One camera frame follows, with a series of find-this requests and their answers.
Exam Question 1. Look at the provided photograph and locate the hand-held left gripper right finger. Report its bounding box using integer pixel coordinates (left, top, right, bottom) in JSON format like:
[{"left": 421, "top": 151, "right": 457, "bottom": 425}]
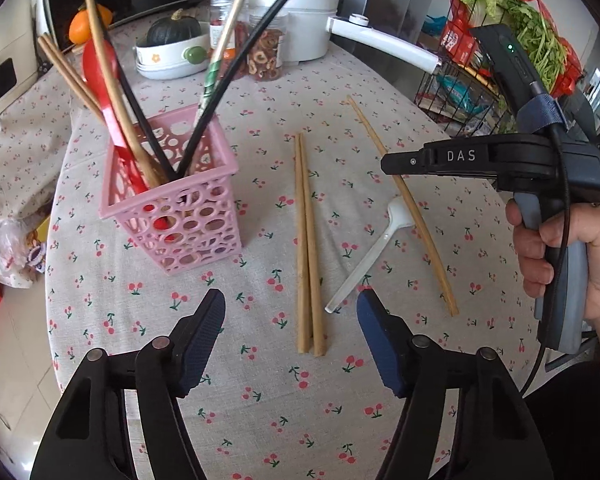
[{"left": 356, "top": 290, "right": 556, "bottom": 480}]

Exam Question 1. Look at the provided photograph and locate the jar of dried fruit slices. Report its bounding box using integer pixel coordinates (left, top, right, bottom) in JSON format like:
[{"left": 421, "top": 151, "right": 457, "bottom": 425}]
[{"left": 245, "top": 12, "right": 287, "bottom": 82}]

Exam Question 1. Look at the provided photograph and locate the person's right forearm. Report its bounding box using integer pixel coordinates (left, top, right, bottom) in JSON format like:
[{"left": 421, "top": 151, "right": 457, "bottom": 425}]
[{"left": 522, "top": 310, "right": 600, "bottom": 480}]

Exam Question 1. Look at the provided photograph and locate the white ceramic bowl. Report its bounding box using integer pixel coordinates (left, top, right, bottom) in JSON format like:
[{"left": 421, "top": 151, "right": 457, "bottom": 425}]
[{"left": 134, "top": 32, "right": 212, "bottom": 80}]

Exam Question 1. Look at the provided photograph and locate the red plastic bag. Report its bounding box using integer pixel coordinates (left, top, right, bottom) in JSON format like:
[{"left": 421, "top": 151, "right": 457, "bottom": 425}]
[{"left": 520, "top": 0, "right": 583, "bottom": 96}]

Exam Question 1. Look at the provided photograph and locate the cream air fryer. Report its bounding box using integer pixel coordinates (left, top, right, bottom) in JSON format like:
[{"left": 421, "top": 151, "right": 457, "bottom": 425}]
[{"left": 0, "top": 0, "right": 41, "bottom": 133}]

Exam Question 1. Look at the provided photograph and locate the black cable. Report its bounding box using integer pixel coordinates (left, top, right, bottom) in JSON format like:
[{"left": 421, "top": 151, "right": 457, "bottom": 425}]
[{"left": 522, "top": 80, "right": 573, "bottom": 396}]

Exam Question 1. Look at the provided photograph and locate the yellow cardboard box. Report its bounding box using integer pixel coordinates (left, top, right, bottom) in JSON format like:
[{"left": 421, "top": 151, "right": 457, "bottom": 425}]
[{"left": 30, "top": 215, "right": 55, "bottom": 247}]

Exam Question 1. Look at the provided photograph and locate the black chopstick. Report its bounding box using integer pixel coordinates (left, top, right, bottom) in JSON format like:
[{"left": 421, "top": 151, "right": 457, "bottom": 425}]
[
  {"left": 179, "top": 0, "right": 332, "bottom": 178},
  {"left": 112, "top": 59, "right": 180, "bottom": 182}
]

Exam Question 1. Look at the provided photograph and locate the red snack packet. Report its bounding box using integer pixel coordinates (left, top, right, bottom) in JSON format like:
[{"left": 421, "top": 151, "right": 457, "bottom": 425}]
[{"left": 440, "top": 17, "right": 481, "bottom": 63}]

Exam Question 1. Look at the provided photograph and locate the black wire rack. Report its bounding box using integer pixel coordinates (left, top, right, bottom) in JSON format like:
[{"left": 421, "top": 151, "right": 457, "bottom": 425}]
[{"left": 415, "top": 0, "right": 586, "bottom": 136}]

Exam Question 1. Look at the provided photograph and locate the bunch of cilantro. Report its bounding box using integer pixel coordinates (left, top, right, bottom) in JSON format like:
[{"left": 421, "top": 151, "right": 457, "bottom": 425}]
[{"left": 500, "top": 0, "right": 571, "bottom": 98}]

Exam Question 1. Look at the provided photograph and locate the red plastic spoon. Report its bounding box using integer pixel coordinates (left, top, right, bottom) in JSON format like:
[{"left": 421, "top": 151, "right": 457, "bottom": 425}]
[{"left": 81, "top": 40, "right": 152, "bottom": 197}]

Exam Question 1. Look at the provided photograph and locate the white plastic spoon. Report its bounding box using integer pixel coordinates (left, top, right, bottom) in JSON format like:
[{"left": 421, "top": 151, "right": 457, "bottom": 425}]
[{"left": 325, "top": 196, "right": 416, "bottom": 313}]

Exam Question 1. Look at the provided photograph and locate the small floral print cloth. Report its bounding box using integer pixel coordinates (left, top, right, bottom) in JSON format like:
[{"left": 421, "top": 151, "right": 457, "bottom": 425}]
[{"left": 0, "top": 25, "right": 81, "bottom": 286}]

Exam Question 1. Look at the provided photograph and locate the pink perforated plastic basket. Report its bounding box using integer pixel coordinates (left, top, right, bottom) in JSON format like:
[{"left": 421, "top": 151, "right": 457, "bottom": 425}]
[{"left": 99, "top": 110, "right": 243, "bottom": 277}]

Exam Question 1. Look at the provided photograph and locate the patterned light chopstick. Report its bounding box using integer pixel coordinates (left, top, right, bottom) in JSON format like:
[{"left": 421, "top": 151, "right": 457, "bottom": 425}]
[
  {"left": 194, "top": 0, "right": 251, "bottom": 133},
  {"left": 198, "top": 0, "right": 256, "bottom": 133}
]

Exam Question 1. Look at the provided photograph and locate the white electric pot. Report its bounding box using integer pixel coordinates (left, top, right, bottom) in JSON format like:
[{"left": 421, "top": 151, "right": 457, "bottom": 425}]
[{"left": 219, "top": 0, "right": 443, "bottom": 73}]

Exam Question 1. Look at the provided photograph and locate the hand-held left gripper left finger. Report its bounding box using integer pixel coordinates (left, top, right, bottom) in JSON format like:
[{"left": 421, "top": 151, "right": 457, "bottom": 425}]
[{"left": 30, "top": 288, "right": 227, "bottom": 480}]

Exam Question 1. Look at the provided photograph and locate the cherry print tablecloth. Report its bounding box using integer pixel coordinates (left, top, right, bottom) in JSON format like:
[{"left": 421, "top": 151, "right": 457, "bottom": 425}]
[{"left": 45, "top": 10, "right": 546, "bottom": 480}]

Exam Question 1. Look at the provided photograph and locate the jar of red chili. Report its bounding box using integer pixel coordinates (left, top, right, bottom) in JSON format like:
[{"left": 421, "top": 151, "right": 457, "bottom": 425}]
[{"left": 209, "top": 0, "right": 241, "bottom": 61}]

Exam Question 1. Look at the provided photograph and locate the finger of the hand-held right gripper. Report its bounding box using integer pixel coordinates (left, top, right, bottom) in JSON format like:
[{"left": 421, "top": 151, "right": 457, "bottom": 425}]
[{"left": 380, "top": 147, "right": 431, "bottom": 177}]

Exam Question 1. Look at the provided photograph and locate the dark green kabocha squash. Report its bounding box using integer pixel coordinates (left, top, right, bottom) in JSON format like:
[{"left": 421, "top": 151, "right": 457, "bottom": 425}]
[{"left": 146, "top": 8, "right": 202, "bottom": 47}]

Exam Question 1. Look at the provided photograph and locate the person's right hand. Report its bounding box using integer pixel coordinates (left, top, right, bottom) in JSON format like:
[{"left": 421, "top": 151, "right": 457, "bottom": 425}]
[{"left": 505, "top": 199, "right": 600, "bottom": 328}]

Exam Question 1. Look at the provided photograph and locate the large orange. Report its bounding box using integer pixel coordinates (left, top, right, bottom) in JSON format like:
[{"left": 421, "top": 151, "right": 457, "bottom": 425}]
[{"left": 69, "top": 5, "right": 113, "bottom": 45}]

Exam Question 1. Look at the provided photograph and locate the clear plastic bag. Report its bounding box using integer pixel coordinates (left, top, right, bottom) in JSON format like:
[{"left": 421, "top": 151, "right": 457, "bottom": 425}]
[{"left": 0, "top": 217, "right": 48, "bottom": 288}]

